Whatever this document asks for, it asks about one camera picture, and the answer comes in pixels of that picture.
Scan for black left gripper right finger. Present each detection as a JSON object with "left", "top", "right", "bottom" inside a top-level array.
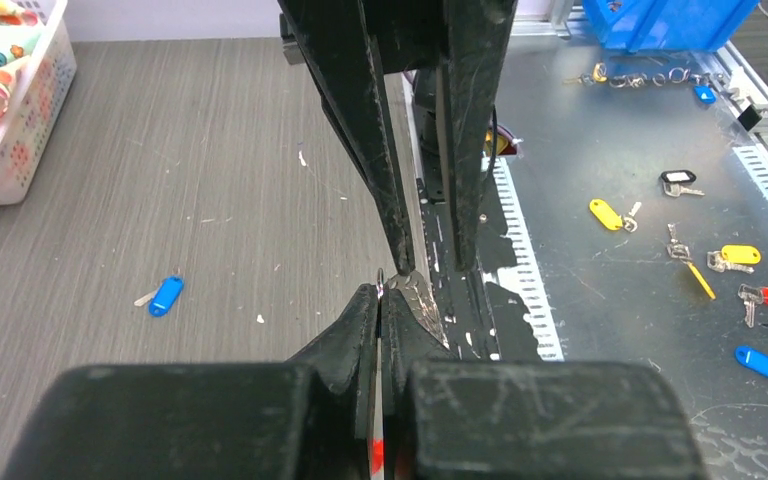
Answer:
[{"left": 379, "top": 290, "right": 706, "bottom": 479}]

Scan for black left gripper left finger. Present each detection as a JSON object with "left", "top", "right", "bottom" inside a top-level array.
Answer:
[{"left": 3, "top": 284, "right": 378, "bottom": 479}]

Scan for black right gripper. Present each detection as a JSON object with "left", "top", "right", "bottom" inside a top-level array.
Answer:
[{"left": 279, "top": 0, "right": 517, "bottom": 275}]

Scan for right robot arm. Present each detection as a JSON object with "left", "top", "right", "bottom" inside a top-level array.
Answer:
[{"left": 280, "top": 0, "right": 517, "bottom": 275}]

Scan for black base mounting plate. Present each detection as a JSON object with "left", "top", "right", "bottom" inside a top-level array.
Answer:
[{"left": 415, "top": 179, "right": 541, "bottom": 362}]

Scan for blue plastic bin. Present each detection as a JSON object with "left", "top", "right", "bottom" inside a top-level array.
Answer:
[{"left": 581, "top": 0, "right": 759, "bottom": 53}]

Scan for yellow tag key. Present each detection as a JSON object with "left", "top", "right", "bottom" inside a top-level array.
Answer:
[
  {"left": 588, "top": 198, "right": 642, "bottom": 233},
  {"left": 706, "top": 244, "right": 762, "bottom": 274},
  {"left": 666, "top": 223, "right": 717, "bottom": 300}
]

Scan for yellow tag key lower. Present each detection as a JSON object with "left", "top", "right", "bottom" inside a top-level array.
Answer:
[{"left": 666, "top": 223, "right": 717, "bottom": 300}]

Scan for small blue tag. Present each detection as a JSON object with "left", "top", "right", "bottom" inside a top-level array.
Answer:
[{"left": 693, "top": 85, "right": 718, "bottom": 105}]

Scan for black tag key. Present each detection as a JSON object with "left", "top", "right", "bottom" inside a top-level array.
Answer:
[{"left": 659, "top": 169, "right": 705, "bottom": 198}]

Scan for yellow tag key right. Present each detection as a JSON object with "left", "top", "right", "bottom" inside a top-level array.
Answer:
[{"left": 706, "top": 244, "right": 762, "bottom": 274}]

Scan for white plastic basket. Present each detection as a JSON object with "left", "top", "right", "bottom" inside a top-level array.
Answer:
[{"left": 0, "top": 0, "right": 77, "bottom": 206}]

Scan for chain of keyrings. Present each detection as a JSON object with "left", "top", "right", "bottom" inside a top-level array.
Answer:
[{"left": 561, "top": 62, "right": 713, "bottom": 91}]

